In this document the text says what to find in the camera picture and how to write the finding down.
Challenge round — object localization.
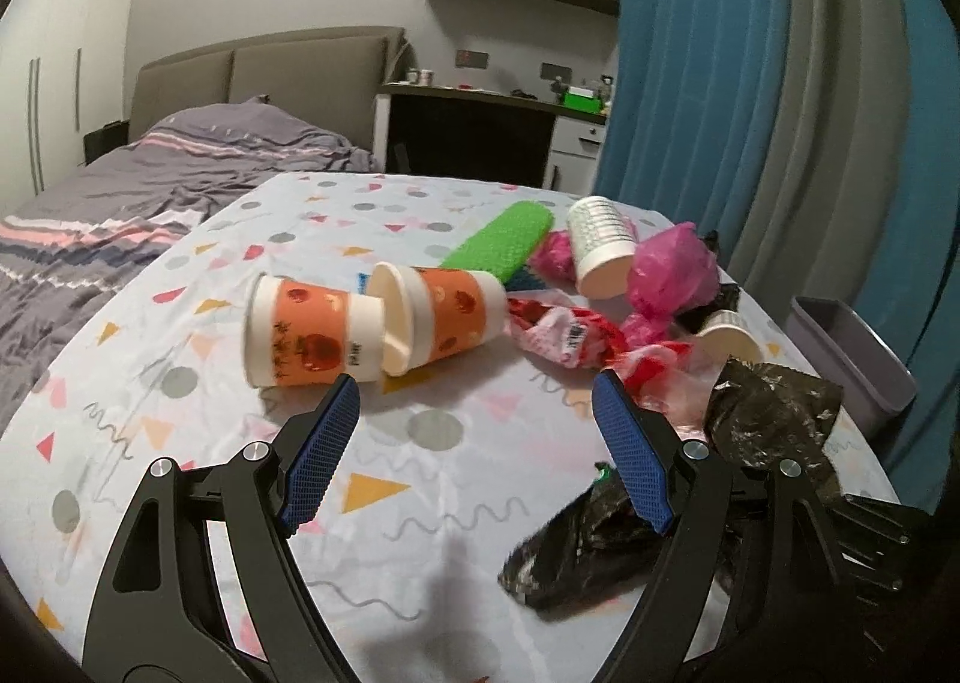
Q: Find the grey upholstered headboard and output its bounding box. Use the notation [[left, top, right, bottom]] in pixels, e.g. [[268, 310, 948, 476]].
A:
[[128, 26, 407, 150]]

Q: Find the green foam net sleeve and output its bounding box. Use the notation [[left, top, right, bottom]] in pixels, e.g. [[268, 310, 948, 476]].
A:
[[439, 200, 555, 283]]

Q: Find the red white plastic bag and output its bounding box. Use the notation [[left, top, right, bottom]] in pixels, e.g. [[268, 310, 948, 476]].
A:
[[508, 296, 709, 431]]

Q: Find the dark desk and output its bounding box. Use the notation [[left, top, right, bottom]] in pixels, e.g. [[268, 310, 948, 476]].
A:
[[373, 83, 607, 189]]

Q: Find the black plastic bag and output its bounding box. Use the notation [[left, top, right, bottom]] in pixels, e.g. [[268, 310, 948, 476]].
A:
[[498, 358, 843, 615]]

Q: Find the blue foam net sleeve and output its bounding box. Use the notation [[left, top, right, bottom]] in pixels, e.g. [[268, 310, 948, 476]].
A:
[[505, 267, 548, 293]]

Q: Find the small grid paper cup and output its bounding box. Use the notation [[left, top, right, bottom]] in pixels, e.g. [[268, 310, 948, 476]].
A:
[[695, 309, 763, 363]]

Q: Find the blue grey curtain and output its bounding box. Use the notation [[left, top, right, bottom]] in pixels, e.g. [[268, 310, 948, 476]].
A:
[[597, 0, 958, 509]]

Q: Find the white drawer cabinet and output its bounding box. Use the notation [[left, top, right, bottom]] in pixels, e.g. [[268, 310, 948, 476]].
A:
[[544, 116, 607, 197]]

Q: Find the green box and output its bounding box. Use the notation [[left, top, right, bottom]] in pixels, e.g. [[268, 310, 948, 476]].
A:
[[562, 86, 604, 114]]

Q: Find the black bedside table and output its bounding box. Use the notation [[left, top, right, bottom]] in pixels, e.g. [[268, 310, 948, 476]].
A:
[[83, 121, 130, 166]]

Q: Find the large grid paper cup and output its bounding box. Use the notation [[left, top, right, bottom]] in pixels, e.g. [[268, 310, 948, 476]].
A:
[[566, 195, 638, 299]]

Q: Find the pink plastic bag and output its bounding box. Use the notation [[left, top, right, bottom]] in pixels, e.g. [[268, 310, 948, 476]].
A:
[[622, 223, 719, 348], [527, 229, 576, 284]]

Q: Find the orange apple paper cup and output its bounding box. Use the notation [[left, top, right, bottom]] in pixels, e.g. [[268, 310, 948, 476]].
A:
[[242, 275, 384, 389]]

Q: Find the white wardrobe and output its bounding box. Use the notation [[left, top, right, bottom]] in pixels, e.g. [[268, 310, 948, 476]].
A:
[[2, 0, 132, 213]]

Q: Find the purple trash bin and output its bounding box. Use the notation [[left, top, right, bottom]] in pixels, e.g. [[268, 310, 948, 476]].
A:
[[784, 296, 916, 439]]

